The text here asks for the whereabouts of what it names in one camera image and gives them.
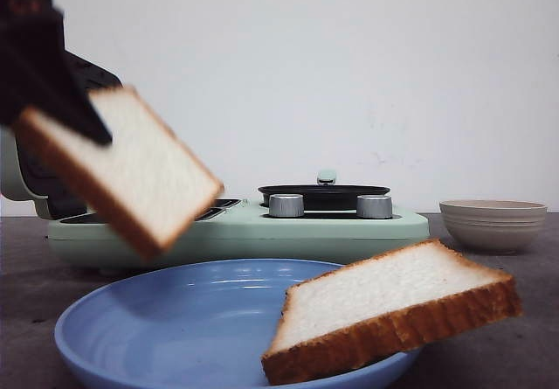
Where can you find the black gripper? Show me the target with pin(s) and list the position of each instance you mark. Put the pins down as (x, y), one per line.
(35, 71)

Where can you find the mint green sandwich maker lid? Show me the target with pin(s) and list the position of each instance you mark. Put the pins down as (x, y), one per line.
(24, 178)

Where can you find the bread slice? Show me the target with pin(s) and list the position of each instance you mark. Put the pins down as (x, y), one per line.
(146, 184)
(348, 318)

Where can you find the beige ceramic bowl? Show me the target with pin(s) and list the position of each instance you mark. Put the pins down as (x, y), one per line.
(494, 226)

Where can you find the mint green breakfast maker base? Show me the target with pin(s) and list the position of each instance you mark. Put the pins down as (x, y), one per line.
(237, 229)

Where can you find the left silver control knob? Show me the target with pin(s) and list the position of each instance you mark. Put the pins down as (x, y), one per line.
(286, 205)

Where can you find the silver control knob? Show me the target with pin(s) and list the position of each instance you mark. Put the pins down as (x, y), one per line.
(374, 207)
(286, 205)

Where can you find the blue plate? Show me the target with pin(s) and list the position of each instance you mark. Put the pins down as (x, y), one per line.
(203, 325)

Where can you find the black frying pan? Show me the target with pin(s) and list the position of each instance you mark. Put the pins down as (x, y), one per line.
(325, 194)

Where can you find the right silver control knob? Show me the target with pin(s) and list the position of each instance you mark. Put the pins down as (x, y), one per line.
(374, 207)

